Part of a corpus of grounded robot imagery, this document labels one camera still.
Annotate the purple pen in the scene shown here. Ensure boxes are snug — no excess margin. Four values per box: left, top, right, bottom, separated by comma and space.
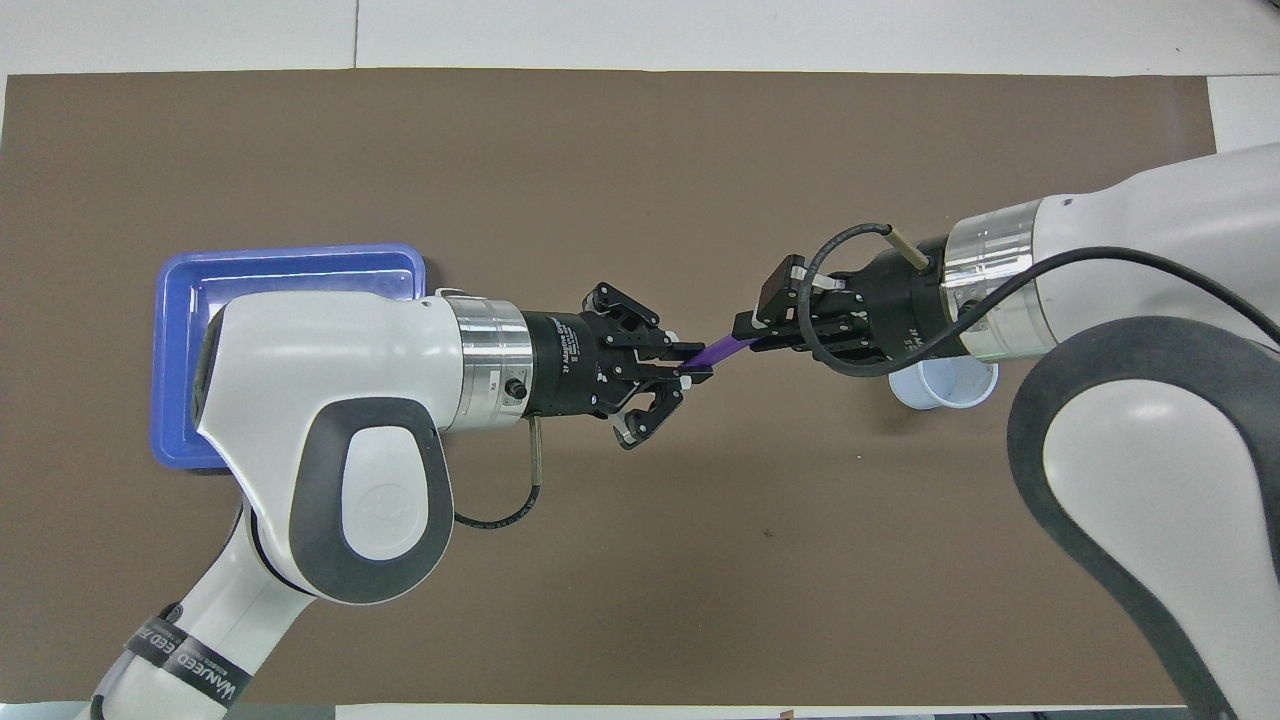
683, 335, 766, 373

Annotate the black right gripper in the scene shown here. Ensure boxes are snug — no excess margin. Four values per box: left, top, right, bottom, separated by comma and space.
733, 238, 966, 367

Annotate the clear plastic cup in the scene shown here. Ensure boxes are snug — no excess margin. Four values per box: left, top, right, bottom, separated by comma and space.
888, 355, 999, 411

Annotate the blue plastic tray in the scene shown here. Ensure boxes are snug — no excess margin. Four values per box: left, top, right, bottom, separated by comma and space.
150, 243, 429, 473

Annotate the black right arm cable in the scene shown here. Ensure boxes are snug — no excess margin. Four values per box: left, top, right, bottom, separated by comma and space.
800, 222, 1280, 379

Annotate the brown table mat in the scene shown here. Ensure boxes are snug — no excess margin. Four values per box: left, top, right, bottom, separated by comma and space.
0, 68, 1246, 706

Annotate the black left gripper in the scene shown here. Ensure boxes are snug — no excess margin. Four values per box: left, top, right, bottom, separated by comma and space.
525, 282, 715, 452

